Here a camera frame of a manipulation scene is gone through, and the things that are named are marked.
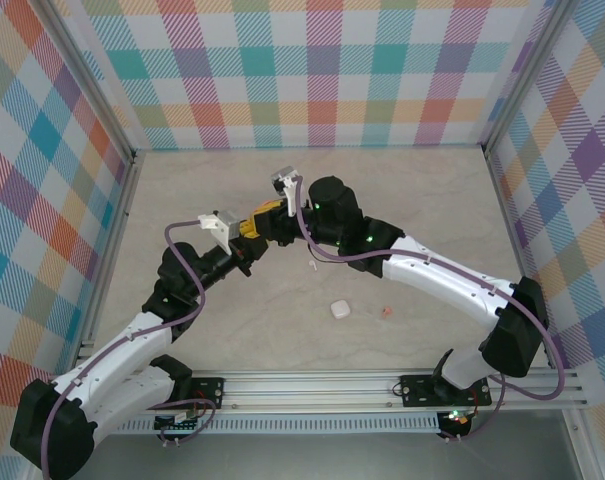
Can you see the control circuit board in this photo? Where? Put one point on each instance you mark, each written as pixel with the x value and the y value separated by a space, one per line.
pixel 457 417
pixel 174 421

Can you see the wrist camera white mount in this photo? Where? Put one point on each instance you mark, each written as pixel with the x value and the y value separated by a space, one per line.
pixel 284 177
pixel 227 222

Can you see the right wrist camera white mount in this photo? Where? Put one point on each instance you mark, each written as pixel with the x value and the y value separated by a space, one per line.
pixel 284 177

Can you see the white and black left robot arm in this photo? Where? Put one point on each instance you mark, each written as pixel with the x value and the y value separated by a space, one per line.
pixel 117 345

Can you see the grey metal shelf panel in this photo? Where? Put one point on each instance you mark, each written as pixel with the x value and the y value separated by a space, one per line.
pixel 307 460

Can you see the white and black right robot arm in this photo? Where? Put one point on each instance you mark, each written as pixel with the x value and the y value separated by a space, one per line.
pixel 447 280

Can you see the white earbud charging case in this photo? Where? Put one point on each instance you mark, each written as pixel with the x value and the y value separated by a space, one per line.
pixel 339 309

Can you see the right control circuit board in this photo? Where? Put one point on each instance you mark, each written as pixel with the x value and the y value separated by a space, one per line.
pixel 457 417

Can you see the left control circuit board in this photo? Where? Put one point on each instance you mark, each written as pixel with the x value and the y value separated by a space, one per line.
pixel 174 421

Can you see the aluminium frame side rail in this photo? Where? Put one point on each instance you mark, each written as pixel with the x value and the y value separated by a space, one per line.
pixel 112 250
pixel 518 250

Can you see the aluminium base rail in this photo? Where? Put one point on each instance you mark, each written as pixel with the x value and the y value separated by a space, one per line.
pixel 312 387

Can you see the aluminium frame post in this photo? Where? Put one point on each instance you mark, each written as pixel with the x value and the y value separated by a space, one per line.
pixel 584 450
pixel 524 75
pixel 89 80

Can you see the small pink scrap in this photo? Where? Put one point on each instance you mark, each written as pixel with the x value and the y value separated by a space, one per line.
pixel 386 312

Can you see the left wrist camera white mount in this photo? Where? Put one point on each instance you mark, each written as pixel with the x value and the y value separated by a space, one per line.
pixel 227 222

